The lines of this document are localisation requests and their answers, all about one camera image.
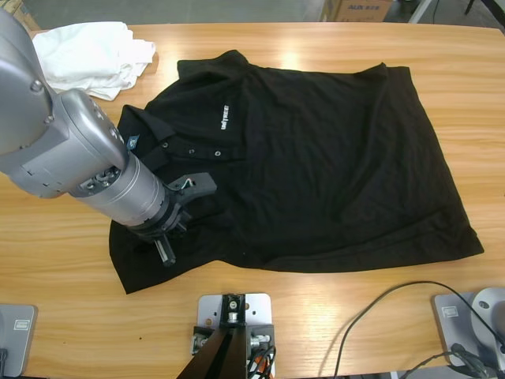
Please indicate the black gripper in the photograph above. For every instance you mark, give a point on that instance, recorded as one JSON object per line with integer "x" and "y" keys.
{"x": 169, "y": 221}

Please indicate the black polo shirt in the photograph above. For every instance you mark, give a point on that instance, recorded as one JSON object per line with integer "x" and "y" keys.
{"x": 315, "y": 158}

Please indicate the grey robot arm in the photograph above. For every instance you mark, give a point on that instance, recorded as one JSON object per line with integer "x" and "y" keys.
{"x": 79, "y": 158}

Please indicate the white folded shirt pile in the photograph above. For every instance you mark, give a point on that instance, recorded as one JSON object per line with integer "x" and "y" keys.
{"x": 90, "y": 59}

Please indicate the brown cardboard box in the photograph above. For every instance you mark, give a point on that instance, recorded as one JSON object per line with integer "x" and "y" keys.
{"x": 27, "y": 19}

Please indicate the white printed cardboard box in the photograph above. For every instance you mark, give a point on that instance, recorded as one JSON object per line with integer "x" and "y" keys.
{"x": 355, "y": 10}

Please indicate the grey metal stand leg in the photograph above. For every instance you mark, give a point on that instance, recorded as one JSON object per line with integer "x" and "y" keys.
{"x": 420, "y": 10}

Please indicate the black tripod leg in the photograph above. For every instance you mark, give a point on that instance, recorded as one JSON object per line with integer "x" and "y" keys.
{"x": 489, "y": 8}

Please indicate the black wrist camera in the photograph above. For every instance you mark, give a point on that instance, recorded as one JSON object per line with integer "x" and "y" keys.
{"x": 201, "y": 185}

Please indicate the black metal corner bracket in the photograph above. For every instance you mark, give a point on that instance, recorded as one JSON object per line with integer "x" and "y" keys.
{"x": 201, "y": 339}
{"x": 262, "y": 339}

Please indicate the white mount block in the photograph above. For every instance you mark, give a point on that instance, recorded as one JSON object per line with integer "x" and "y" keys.
{"x": 258, "y": 308}

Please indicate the dark camera post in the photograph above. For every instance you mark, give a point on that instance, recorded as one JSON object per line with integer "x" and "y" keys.
{"x": 221, "y": 355}

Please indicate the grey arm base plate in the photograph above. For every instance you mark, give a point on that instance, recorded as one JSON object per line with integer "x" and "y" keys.
{"x": 457, "y": 320}
{"x": 17, "y": 335}

